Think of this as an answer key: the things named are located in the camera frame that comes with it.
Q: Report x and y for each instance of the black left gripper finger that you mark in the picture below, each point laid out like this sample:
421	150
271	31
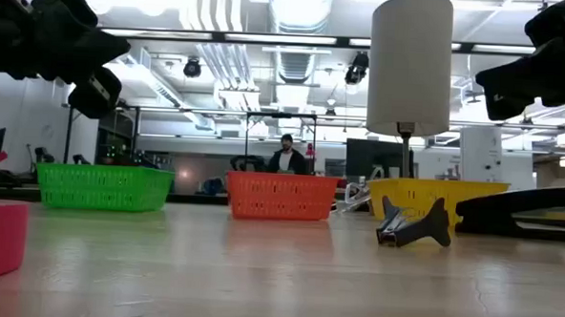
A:
96	98
86	54

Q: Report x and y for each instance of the large black screen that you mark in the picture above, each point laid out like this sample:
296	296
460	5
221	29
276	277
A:
368	157

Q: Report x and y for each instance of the black ceiling spotlight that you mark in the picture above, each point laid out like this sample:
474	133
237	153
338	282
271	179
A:
358	68
192	68

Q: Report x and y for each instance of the black staple remover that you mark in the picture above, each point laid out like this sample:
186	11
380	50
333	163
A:
418	229

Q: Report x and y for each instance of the blue bag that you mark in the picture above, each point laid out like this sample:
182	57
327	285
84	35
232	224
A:
213	186

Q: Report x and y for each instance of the person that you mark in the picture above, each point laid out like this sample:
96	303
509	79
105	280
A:
287	161

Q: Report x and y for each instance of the white column cabinet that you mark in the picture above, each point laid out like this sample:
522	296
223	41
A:
481	153

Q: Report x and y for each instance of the green plastic basket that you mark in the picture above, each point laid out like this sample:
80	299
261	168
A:
104	189

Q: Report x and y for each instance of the yellow plastic basket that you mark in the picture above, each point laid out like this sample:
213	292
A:
424	193

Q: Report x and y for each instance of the orange plastic basket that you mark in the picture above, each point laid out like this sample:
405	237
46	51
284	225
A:
281	196

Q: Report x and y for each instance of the white shade table lamp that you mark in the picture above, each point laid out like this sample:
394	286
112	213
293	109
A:
411	64

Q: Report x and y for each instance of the black background robot arm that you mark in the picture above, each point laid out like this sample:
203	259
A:
81	159
44	155

